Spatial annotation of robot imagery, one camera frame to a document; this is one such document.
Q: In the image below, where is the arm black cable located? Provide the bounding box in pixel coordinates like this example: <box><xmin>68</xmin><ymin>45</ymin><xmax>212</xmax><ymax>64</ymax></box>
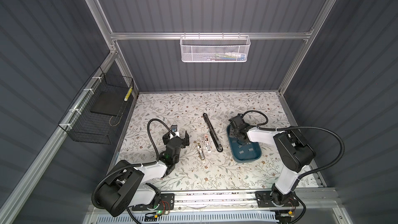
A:
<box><xmin>91</xmin><ymin>118</ymin><xmax>176</xmax><ymax>224</ymax></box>
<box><xmin>242</xmin><ymin>110</ymin><xmax>345</xmax><ymax>181</ymax></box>

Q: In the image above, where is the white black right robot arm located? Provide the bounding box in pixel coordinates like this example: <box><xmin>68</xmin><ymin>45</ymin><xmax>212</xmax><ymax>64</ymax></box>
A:
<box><xmin>229</xmin><ymin>114</ymin><xmax>316</xmax><ymax>205</ymax></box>

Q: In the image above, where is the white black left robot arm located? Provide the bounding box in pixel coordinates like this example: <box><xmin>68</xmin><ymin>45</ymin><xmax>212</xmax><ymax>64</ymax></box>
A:
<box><xmin>92</xmin><ymin>131</ymin><xmax>190</xmax><ymax>217</ymax></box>

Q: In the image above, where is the yellow marker pen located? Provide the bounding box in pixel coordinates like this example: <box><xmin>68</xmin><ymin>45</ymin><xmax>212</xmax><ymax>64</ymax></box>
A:
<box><xmin>124</xmin><ymin>87</ymin><xmax>133</xmax><ymax>102</ymax></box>

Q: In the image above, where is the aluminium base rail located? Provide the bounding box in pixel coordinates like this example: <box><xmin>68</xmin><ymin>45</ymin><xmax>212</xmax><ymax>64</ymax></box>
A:
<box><xmin>90</xmin><ymin>189</ymin><xmax>299</xmax><ymax>214</ymax></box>

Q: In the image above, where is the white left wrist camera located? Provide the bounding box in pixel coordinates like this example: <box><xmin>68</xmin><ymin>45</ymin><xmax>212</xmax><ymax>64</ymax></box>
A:
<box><xmin>170</xmin><ymin>124</ymin><xmax>180</xmax><ymax>138</ymax></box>

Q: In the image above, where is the teal plastic tray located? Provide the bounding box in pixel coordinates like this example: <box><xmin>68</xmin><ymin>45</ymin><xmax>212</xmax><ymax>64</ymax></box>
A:
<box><xmin>227</xmin><ymin>125</ymin><xmax>262</xmax><ymax>163</ymax></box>

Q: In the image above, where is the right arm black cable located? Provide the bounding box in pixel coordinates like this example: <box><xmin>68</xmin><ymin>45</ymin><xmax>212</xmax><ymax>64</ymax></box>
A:
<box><xmin>242</xmin><ymin>110</ymin><xmax>345</xmax><ymax>181</ymax></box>

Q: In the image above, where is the white wire mesh basket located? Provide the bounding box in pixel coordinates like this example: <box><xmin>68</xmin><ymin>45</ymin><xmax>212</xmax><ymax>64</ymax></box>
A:
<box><xmin>179</xmin><ymin>35</ymin><xmax>251</xmax><ymax>63</ymax></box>

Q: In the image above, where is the black long stapler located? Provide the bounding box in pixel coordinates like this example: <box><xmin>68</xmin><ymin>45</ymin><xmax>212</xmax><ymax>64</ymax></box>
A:
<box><xmin>203</xmin><ymin>113</ymin><xmax>223</xmax><ymax>152</ymax></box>

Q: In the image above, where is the black foam pad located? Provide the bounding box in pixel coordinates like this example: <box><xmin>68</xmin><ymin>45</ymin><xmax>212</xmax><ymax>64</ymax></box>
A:
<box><xmin>90</xmin><ymin>91</ymin><xmax>125</xmax><ymax>117</ymax></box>

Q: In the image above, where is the black wire basket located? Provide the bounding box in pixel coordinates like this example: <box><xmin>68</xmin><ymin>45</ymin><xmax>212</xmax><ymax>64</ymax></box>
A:
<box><xmin>59</xmin><ymin>69</ymin><xmax>134</xmax><ymax>145</ymax></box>

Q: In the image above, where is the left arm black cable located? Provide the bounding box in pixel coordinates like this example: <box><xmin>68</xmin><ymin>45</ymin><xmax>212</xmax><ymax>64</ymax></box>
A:
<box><xmin>91</xmin><ymin>118</ymin><xmax>176</xmax><ymax>224</ymax></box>

